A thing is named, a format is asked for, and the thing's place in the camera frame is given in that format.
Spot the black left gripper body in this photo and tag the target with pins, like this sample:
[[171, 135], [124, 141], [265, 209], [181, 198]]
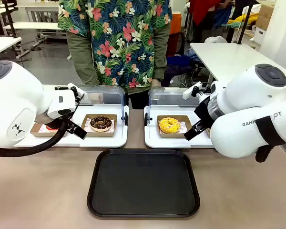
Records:
[[53, 118]]

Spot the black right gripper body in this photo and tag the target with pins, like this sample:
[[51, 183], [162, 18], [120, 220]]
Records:
[[203, 113]]

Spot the person right forearm green sleeve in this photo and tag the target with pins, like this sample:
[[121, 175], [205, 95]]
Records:
[[82, 59]]

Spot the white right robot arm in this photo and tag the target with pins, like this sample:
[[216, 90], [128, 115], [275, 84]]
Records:
[[240, 128]]

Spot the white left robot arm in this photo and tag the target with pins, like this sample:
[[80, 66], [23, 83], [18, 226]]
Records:
[[14, 100]]

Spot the person left forearm green sleeve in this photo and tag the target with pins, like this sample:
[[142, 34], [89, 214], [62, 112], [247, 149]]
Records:
[[160, 52]]

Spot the red glazed donut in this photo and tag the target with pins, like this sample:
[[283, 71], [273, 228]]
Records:
[[51, 129]]

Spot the brown cardboard donut box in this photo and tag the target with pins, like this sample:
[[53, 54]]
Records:
[[171, 136], [99, 134], [41, 133], [208, 132]]

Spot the chocolate sprinkled donut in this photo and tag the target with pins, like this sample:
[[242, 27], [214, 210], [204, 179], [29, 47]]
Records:
[[100, 124]]

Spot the yellow sprinkled donut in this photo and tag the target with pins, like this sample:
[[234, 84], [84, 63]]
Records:
[[169, 126]]

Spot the black serving tray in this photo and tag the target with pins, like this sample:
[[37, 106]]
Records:
[[143, 183]]

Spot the person left hand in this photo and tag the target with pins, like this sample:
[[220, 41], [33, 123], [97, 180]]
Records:
[[156, 82]]

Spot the white display case base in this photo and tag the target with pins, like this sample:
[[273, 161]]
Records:
[[166, 143], [105, 142]]

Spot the clear display case lid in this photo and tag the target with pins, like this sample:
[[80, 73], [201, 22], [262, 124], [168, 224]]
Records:
[[109, 95], [166, 97]]

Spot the dark blue clothes pile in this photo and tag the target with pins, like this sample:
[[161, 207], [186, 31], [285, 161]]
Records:
[[181, 69]]

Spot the white side table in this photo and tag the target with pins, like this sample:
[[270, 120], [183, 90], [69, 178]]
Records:
[[228, 59]]

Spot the white office desk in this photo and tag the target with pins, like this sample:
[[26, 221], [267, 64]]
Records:
[[2, 45]]

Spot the orange chair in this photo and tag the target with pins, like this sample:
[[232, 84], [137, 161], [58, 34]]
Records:
[[176, 26]]

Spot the white long desk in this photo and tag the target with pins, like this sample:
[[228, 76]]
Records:
[[33, 26]]

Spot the white storage box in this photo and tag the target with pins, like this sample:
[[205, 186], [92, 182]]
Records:
[[259, 35]]

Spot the floral shirt person torso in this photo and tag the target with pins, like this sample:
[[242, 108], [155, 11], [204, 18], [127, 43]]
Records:
[[119, 43]]

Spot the yellow cloth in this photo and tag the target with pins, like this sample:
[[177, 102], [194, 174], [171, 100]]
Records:
[[248, 18]]

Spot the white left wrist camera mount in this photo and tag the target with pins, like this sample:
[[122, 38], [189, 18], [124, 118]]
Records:
[[60, 105]]

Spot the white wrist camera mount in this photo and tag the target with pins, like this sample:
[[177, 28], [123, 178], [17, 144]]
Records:
[[60, 105], [191, 91]]

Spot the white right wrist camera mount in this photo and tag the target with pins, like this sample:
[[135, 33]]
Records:
[[191, 91]]

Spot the black camera stand pole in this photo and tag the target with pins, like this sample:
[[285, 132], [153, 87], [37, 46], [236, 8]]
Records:
[[245, 21]]

